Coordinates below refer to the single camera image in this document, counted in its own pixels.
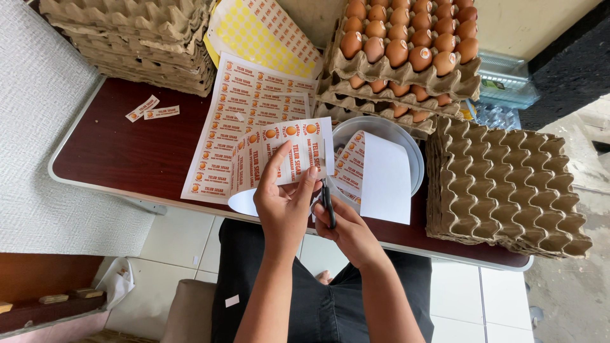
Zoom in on yellow dotted sticker backing sheet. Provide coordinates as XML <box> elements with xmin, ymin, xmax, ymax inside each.
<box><xmin>203</xmin><ymin>0</ymin><xmax>325</xmax><ymax>80</ymax></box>

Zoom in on clear plastic bottles pack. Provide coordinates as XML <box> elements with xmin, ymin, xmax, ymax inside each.
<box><xmin>464</xmin><ymin>100</ymin><xmax>523</xmax><ymax>132</ymax></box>

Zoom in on person's right hand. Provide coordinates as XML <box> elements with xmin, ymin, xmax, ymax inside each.
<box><xmin>312</xmin><ymin>194</ymin><xmax>383</xmax><ymax>271</ymax></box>

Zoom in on curled egg label sheet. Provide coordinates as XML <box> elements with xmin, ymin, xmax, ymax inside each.
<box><xmin>227</xmin><ymin>117</ymin><xmax>336</xmax><ymax>218</ymax></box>

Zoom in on flat printed label sheet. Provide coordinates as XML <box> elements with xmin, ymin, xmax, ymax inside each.
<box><xmin>180</xmin><ymin>86</ymin><xmax>311</xmax><ymax>206</ymax></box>
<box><xmin>217</xmin><ymin>52</ymin><xmax>319</xmax><ymax>115</ymax></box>

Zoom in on person's left hand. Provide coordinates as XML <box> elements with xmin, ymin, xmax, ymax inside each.
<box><xmin>253</xmin><ymin>139</ymin><xmax>319</xmax><ymax>249</ymax></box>

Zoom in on white round bowl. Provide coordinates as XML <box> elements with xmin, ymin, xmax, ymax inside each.
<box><xmin>331</xmin><ymin>116</ymin><xmax>425</xmax><ymax>214</ymax></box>

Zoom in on black handled scissors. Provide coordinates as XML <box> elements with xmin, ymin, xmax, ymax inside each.
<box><xmin>319</xmin><ymin>138</ymin><xmax>337</xmax><ymax>230</ymax></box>

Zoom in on folded label sheet white back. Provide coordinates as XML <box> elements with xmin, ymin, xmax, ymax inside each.
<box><xmin>332</xmin><ymin>131</ymin><xmax>413</xmax><ymax>225</ymax></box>

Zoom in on white plastic bag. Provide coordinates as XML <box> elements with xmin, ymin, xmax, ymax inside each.
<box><xmin>94</xmin><ymin>257</ymin><xmax>136</xmax><ymax>311</ymax></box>

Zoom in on stack of filled egg trays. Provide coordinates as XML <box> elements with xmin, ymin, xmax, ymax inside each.
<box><xmin>314</xmin><ymin>0</ymin><xmax>482</xmax><ymax>140</ymax></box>

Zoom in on clear plastic containers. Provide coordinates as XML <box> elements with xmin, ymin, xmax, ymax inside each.
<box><xmin>476</xmin><ymin>50</ymin><xmax>542</xmax><ymax>111</ymax></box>

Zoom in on small cut paper label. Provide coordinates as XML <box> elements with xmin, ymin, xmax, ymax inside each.
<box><xmin>125</xmin><ymin>95</ymin><xmax>161</xmax><ymax>123</ymax></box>
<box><xmin>143</xmin><ymin>105</ymin><xmax>181</xmax><ymax>120</ymax></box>

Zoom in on brown cushion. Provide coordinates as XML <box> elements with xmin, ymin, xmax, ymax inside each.
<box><xmin>159</xmin><ymin>279</ymin><xmax>218</xmax><ymax>343</ymax></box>

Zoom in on group of brown eggs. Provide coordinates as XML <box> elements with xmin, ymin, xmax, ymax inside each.
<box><xmin>339</xmin><ymin>0</ymin><xmax>480</xmax><ymax>77</ymax></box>

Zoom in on stack of empty egg trays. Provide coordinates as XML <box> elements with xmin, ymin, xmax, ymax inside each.
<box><xmin>39</xmin><ymin>0</ymin><xmax>218</xmax><ymax>98</ymax></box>
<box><xmin>425</xmin><ymin>117</ymin><xmax>593</xmax><ymax>259</ymax></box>

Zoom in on person's black trousers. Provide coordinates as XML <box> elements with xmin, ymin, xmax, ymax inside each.
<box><xmin>211</xmin><ymin>218</ymin><xmax>435</xmax><ymax>343</ymax></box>

